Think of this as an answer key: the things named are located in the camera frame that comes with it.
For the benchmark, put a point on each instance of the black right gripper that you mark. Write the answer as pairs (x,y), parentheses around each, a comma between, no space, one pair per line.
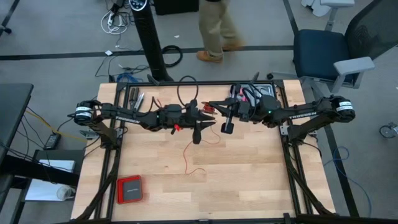
(242,110)

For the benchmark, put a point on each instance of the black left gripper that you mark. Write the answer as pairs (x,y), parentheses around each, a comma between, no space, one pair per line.
(183,118)

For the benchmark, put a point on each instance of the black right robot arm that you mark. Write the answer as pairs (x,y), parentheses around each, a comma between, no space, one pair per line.
(311,113)

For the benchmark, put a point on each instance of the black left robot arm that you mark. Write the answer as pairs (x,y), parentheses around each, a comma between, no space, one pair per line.
(102,113)

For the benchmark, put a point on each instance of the red tape measure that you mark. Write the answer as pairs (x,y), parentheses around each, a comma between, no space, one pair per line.
(241,91)

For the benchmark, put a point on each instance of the grey tool kit case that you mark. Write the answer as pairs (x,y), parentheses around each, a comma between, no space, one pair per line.
(267,88)

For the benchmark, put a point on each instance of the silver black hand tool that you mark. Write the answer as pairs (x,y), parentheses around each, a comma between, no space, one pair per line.
(140,99)

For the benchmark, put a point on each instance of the person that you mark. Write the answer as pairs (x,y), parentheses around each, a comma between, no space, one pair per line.
(217,25)

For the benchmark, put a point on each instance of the black tower fan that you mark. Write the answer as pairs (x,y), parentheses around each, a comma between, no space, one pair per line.
(149,37)

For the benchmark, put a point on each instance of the red black portable drive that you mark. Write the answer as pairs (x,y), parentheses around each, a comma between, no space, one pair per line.
(130,189)

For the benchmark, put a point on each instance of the blue office chair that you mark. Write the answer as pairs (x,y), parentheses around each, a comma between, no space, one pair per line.
(320,53)

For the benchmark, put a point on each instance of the black box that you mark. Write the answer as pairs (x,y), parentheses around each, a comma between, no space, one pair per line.
(177,6)

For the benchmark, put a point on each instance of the small white adapter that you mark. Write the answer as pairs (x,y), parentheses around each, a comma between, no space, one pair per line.
(109,53)

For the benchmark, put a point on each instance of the white office chair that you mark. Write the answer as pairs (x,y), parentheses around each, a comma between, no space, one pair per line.
(332,3)

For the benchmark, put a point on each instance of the black power adapter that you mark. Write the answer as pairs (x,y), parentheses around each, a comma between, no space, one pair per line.
(52,141)

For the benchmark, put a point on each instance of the clear plastic cup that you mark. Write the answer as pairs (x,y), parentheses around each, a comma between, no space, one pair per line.
(65,193)

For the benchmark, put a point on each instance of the grey chair caster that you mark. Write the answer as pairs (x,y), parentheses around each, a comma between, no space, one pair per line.
(388,130)

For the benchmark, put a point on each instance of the white board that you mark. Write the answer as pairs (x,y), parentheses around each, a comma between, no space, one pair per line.
(40,189)

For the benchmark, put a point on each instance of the black desk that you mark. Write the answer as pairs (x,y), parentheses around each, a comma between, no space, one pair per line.
(12,109)

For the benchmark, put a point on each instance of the black chair caster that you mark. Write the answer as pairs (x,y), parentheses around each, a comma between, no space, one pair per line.
(7,30)

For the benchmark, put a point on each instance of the black table frame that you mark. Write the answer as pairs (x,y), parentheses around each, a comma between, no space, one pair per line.
(202,83)

